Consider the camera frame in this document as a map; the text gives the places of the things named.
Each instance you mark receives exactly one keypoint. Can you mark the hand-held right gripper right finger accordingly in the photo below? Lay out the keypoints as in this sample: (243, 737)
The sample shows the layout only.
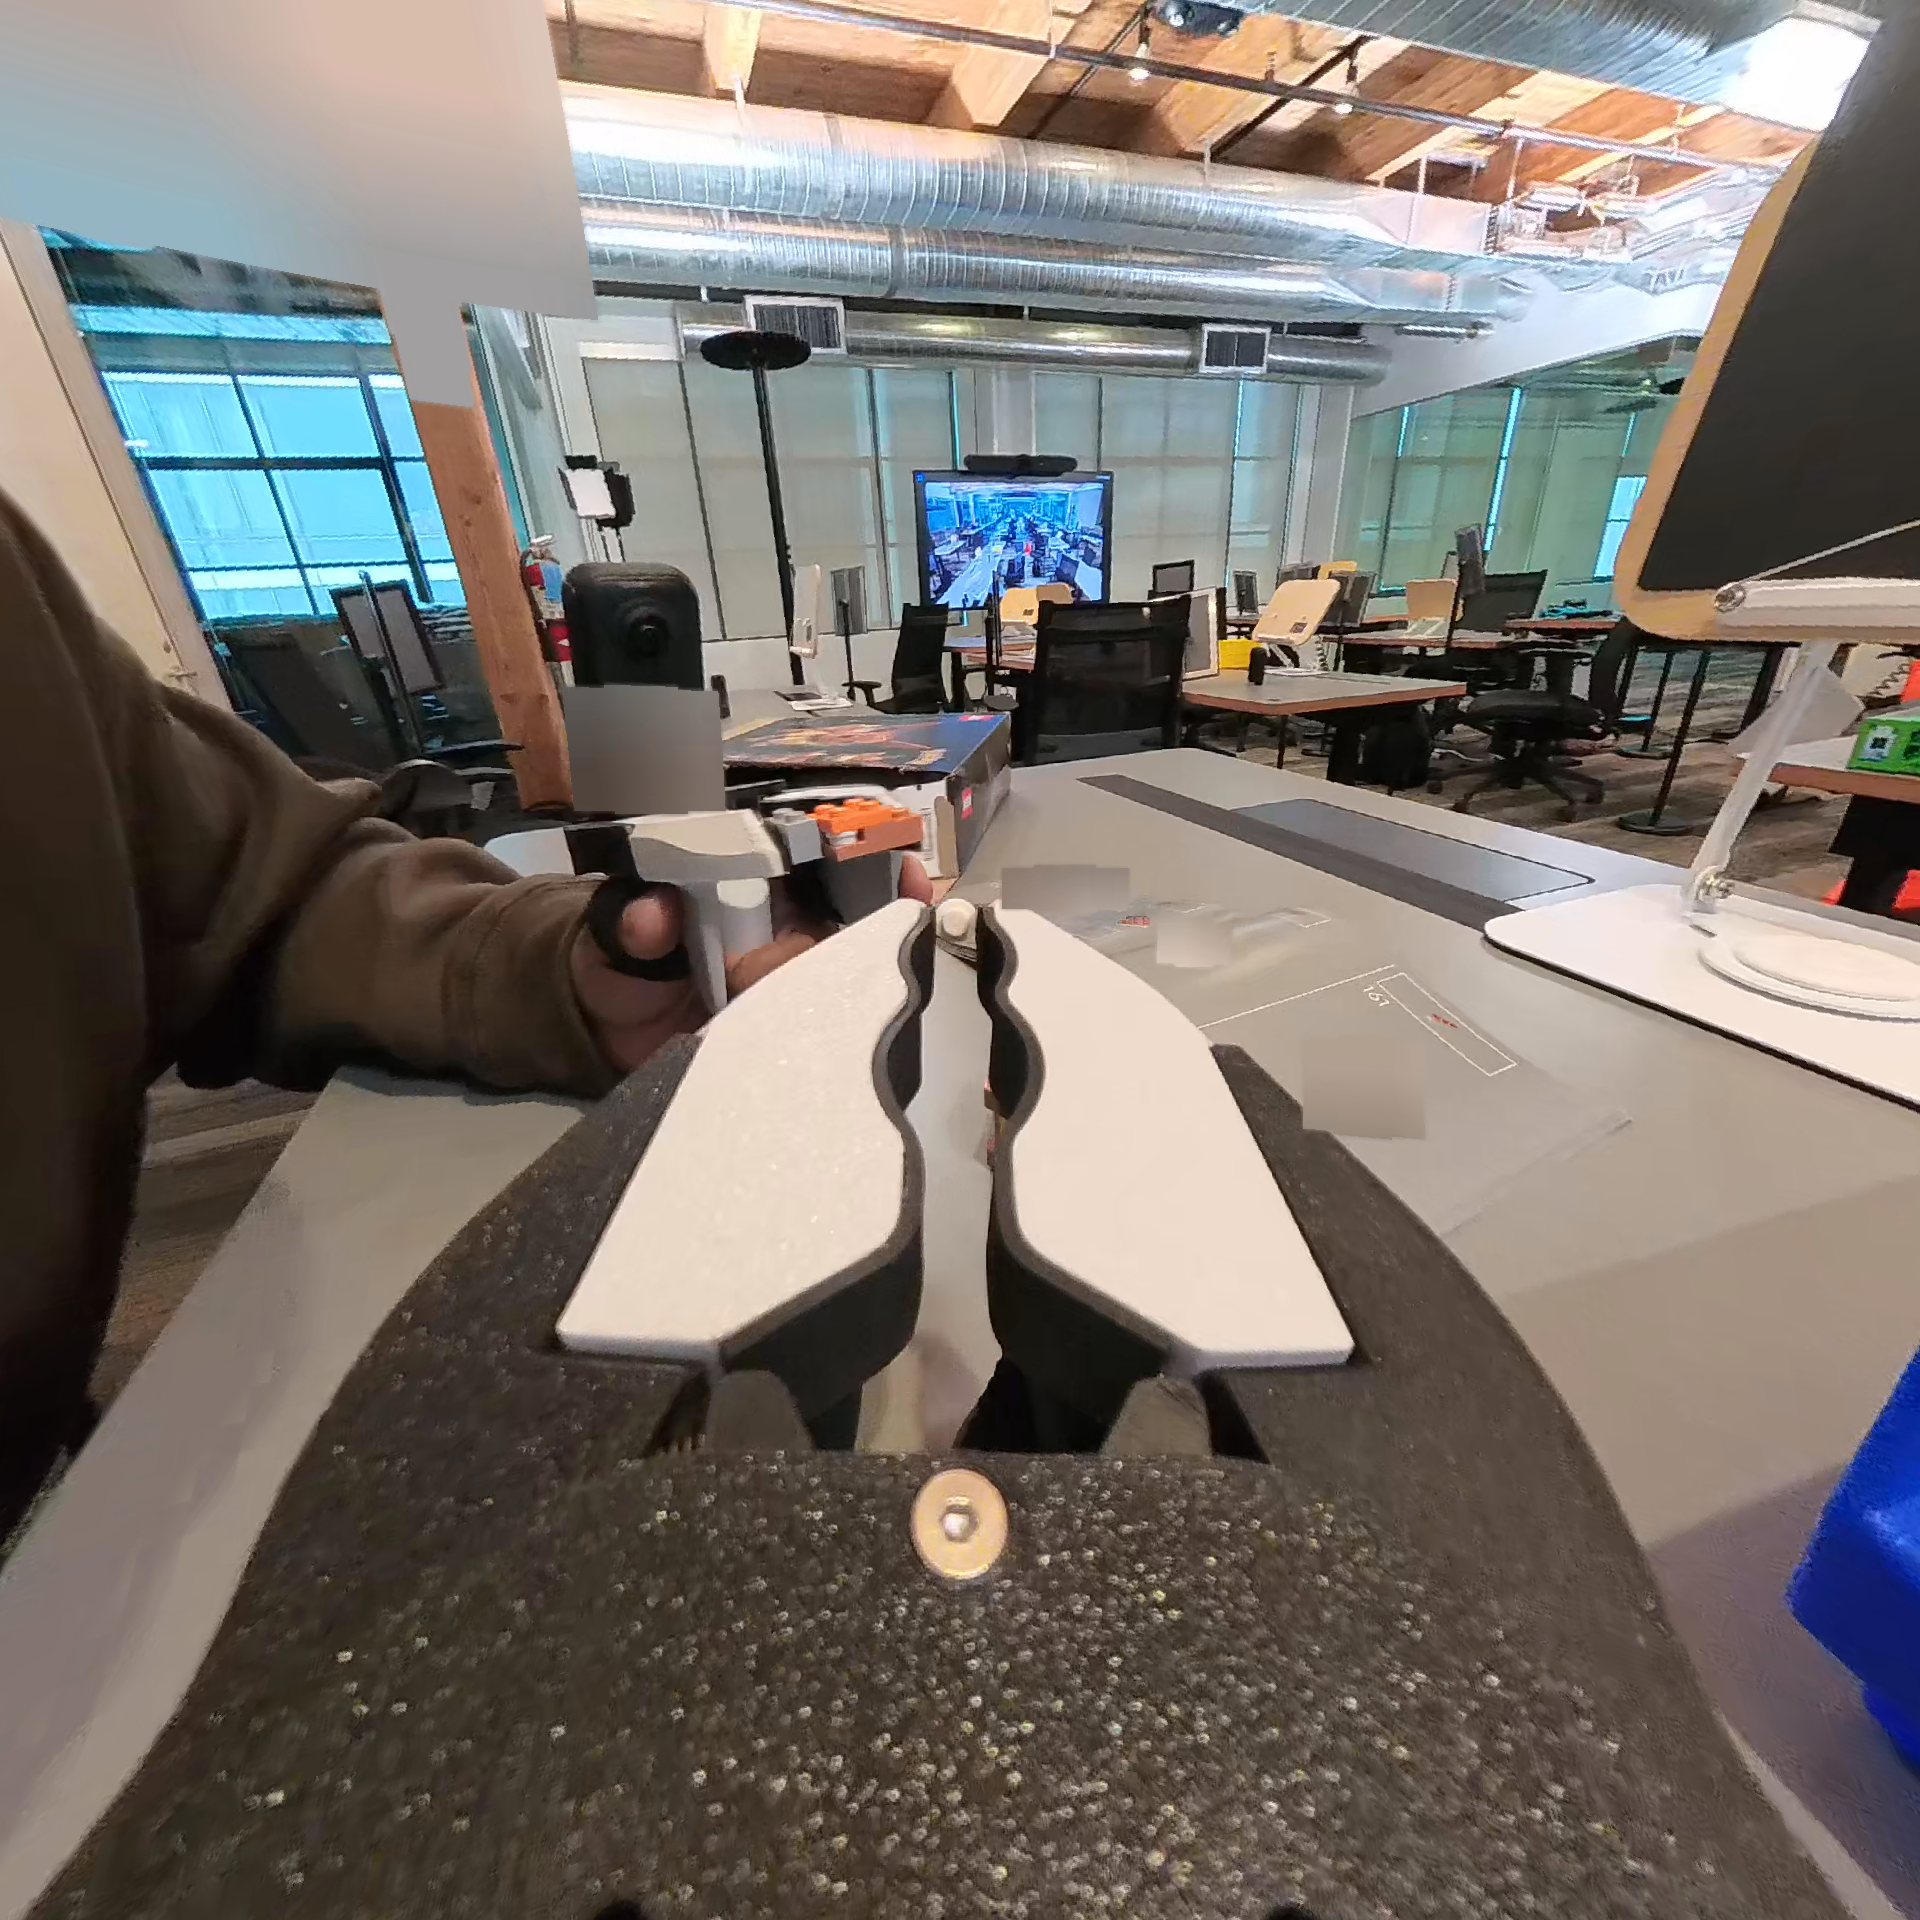
(1155, 1185)

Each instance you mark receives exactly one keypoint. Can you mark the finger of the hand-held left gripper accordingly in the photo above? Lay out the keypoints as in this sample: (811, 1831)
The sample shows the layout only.
(705, 849)

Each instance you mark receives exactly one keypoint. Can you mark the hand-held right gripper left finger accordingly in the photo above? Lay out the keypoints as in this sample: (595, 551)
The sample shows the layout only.
(751, 1185)

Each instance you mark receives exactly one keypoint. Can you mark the orange grey black brick cluster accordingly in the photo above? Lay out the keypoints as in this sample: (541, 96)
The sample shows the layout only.
(863, 818)

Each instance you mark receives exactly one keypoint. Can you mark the small white toy brick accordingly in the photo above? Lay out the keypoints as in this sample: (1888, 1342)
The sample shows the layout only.
(956, 926)

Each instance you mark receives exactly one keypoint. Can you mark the blue plastic bin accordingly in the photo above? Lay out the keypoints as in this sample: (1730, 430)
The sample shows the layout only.
(1867, 1575)

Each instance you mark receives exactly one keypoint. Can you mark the person's left forearm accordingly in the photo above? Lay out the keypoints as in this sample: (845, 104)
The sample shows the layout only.
(299, 902)

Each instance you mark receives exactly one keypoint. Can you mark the wooden-edged background desk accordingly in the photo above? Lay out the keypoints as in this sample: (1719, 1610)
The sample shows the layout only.
(1320, 692)

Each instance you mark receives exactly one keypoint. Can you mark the grey desk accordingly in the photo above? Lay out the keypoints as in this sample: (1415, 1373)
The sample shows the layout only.
(1723, 1277)

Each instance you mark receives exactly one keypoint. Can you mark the person's left hand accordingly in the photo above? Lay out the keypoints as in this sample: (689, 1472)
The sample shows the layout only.
(629, 1020)

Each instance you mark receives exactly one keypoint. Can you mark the red fire extinguisher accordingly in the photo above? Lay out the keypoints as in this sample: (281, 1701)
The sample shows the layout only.
(548, 616)

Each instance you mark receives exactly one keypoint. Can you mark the studio light panel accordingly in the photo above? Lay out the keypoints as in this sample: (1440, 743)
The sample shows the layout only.
(599, 495)

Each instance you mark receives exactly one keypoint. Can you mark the black computer monitor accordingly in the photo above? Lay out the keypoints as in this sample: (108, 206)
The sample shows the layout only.
(393, 639)

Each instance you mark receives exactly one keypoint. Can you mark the black toy set box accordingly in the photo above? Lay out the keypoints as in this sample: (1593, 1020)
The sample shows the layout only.
(973, 796)

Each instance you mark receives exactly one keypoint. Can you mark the black office chair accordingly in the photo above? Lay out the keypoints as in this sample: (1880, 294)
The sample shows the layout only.
(916, 653)
(1516, 704)
(1103, 674)

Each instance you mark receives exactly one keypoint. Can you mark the white metal stand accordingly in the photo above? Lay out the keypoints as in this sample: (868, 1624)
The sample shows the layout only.
(1621, 944)

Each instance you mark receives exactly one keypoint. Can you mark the green box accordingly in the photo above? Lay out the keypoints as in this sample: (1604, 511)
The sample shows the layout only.
(1887, 743)

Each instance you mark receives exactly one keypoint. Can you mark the wall television screen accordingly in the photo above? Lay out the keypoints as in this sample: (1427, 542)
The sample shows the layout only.
(1013, 540)

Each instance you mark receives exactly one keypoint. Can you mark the silver ventilation duct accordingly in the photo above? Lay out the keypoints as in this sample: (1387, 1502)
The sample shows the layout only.
(973, 194)

